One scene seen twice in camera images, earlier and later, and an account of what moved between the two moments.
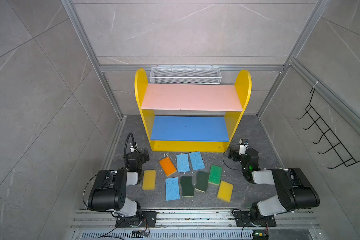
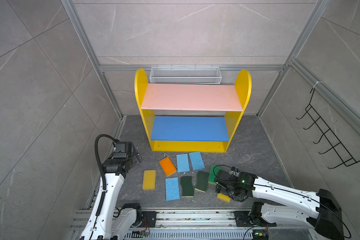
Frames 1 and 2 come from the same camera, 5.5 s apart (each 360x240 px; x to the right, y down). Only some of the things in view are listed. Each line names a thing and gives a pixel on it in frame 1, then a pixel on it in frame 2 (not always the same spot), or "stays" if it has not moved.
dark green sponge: x=202 y=181 stays
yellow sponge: x=149 y=181 stays
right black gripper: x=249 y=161 to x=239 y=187
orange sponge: x=167 y=165 stays
